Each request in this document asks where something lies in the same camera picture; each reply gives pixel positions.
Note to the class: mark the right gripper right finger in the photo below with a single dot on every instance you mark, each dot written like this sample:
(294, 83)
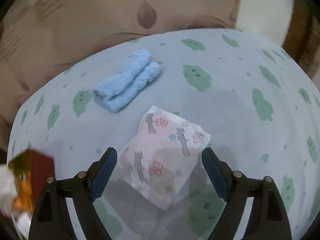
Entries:
(218, 172)

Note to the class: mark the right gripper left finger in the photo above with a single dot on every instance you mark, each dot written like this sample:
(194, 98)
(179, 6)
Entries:
(101, 172)

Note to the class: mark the floral tissue pack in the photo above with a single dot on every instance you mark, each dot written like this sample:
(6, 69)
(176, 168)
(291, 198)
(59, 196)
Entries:
(161, 157)

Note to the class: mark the orange rubber dinosaur toy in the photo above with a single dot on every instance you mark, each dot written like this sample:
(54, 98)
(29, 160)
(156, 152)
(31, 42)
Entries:
(24, 200)

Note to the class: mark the red gold tin box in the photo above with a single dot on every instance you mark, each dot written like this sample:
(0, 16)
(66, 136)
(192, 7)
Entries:
(40, 165)

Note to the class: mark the light blue folded towel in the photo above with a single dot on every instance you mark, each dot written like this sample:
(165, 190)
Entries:
(118, 90)

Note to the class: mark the white folded sock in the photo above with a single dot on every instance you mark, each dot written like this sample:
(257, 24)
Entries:
(8, 190)

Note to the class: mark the brown wooden door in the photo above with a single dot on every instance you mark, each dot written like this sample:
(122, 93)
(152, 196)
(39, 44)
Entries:
(302, 39)

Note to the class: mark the beige leaf print curtain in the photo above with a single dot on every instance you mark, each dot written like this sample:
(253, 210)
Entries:
(42, 38)

